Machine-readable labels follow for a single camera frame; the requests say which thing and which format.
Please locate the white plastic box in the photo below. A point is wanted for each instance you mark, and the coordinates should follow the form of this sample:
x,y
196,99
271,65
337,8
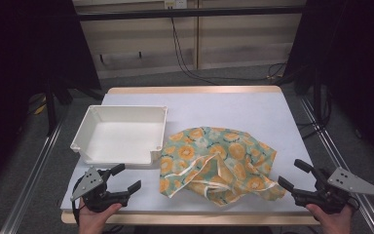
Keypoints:
x,y
123,136

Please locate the metal floor rail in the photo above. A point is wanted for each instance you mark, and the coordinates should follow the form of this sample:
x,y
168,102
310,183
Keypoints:
x,y
344,162
29,182

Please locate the black horizontal bar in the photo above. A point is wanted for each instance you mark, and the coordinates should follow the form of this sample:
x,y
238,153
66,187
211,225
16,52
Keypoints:
x,y
188,13

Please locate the white wall socket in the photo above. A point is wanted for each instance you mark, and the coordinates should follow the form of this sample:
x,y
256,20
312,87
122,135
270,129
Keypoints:
x,y
175,4

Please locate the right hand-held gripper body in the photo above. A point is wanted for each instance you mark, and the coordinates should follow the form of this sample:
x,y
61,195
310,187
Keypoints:
x,y
332,191

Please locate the pale blue table mat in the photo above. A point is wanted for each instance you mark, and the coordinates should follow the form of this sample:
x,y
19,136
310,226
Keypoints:
x,y
227,107

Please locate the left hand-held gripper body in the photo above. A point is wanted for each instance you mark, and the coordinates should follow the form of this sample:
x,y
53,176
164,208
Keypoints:
x,y
92,188

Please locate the person's left hand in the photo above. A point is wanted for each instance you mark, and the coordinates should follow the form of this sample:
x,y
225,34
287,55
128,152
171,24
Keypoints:
x,y
94,219

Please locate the black curtain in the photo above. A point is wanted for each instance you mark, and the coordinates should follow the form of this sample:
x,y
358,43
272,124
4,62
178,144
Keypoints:
x,y
26,65
354,71

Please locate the black stand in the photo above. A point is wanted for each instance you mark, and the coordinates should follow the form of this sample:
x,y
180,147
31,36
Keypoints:
x,y
50,107

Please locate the orange print cloth bag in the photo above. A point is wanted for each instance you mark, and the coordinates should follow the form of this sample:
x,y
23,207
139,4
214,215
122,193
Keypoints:
x,y
217,162

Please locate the person's right hand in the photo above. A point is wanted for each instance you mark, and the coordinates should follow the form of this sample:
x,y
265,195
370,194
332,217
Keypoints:
x,y
332,221

